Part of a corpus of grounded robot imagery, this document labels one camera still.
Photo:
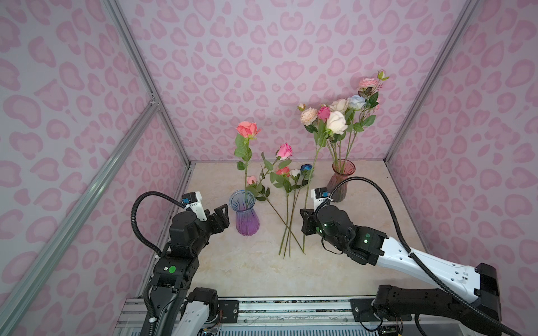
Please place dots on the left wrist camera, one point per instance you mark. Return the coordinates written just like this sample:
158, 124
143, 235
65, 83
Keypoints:
193, 201

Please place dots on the aluminium frame post left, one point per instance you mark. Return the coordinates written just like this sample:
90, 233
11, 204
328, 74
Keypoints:
127, 36

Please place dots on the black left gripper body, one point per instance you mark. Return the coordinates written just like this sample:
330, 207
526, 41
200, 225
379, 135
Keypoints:
211, 226

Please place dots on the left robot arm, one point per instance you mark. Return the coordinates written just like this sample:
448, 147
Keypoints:
173, 273

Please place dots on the magenta rose stem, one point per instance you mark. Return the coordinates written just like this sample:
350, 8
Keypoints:
273, 164

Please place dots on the aluminium frame post right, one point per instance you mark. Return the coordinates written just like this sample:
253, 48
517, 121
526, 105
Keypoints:
465, 18

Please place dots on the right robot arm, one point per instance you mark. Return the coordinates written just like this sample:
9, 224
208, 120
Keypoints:
469, 295

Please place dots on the white blue rose stem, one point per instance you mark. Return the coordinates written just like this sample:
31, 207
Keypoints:
361, 111

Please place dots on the purple blue glass vase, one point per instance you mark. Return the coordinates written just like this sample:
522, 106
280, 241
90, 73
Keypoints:
247, 222

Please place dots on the aluminium frame post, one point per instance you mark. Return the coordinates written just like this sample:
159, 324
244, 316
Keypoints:
465, 18
127, 36

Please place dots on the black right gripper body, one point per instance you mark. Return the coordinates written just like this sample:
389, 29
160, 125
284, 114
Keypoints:
312, 226

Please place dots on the aluminium diagonal frame bar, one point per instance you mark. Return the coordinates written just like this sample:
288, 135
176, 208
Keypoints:
27, 289

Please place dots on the red grey glass vase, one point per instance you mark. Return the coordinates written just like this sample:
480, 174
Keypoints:
342, 169

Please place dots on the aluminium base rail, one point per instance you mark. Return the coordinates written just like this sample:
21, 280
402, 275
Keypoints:
325, 315

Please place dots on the peach rose stem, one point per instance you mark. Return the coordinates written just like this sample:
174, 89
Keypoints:
315, 126

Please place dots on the light pink rose stem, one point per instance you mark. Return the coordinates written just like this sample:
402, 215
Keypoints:
369, 89

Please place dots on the coral red rose stem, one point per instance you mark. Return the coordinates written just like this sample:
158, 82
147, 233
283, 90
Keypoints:
246, 133

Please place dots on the cream white rose stem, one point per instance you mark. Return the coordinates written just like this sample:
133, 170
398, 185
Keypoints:
339, 105

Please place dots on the dark pink rose stem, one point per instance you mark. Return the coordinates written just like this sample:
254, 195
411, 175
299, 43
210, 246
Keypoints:
324, 113

